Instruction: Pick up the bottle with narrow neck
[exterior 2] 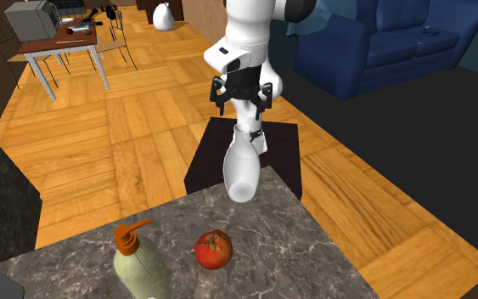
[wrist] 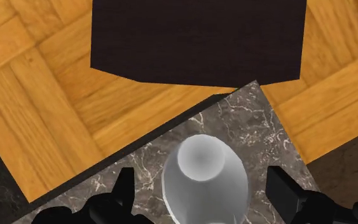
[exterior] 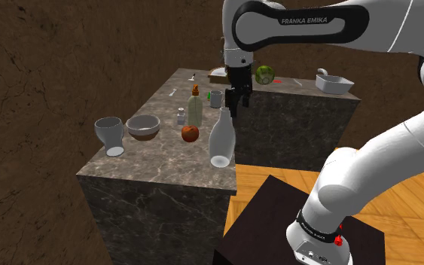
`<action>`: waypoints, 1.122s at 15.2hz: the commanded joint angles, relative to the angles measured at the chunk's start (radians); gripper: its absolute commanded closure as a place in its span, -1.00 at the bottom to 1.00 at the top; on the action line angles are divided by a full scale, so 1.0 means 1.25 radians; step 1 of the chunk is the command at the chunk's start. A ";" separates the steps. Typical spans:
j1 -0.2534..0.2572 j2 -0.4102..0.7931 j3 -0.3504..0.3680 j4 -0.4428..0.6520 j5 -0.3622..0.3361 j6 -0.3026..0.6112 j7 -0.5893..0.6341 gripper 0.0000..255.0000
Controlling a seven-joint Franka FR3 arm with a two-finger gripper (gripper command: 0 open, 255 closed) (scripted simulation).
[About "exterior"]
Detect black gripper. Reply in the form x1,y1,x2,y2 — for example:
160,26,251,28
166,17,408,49
224,65,254,119

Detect grey mug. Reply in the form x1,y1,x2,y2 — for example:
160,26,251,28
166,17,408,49
209,90,224,109

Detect green round melon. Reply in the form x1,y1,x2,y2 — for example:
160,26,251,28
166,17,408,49
255,65,276,86

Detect white glass bottle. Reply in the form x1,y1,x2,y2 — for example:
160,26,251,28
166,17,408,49
208,107,236,169

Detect green spray bottle orange top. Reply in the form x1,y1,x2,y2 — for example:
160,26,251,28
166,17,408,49
187,84,203,128

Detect red apple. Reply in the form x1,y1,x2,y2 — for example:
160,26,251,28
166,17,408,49
181,125,200,143

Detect white sink basin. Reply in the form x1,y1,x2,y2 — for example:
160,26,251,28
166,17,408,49
315,74,355,96

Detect white and brown bowl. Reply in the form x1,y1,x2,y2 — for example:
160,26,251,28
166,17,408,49
125,114,161,142

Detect dark robot stand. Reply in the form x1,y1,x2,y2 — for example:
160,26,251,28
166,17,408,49
211,175,387,265

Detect grey glass cup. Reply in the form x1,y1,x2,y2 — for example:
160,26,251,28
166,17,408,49
93,116,126,158

